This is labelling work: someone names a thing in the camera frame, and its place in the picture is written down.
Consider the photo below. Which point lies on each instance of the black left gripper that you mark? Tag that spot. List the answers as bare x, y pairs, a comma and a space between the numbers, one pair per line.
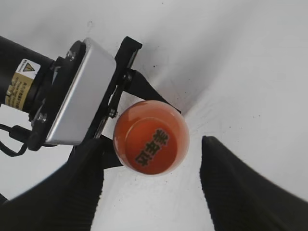
57, 80

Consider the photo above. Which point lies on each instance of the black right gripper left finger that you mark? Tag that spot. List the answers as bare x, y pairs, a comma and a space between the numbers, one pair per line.
65, 201

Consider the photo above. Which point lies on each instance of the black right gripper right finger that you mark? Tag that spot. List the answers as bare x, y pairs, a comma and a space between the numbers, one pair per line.
240, 199

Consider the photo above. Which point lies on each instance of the orange drink plastic bottle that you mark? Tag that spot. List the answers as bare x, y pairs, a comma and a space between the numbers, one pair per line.
151, 109

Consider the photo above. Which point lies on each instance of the orange bottle cap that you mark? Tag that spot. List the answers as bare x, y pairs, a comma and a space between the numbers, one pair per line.
150, 146

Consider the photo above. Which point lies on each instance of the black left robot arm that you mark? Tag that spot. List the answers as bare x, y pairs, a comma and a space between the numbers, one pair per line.
21, 72

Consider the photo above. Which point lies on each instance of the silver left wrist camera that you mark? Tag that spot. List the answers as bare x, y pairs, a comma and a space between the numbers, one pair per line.
84, 96

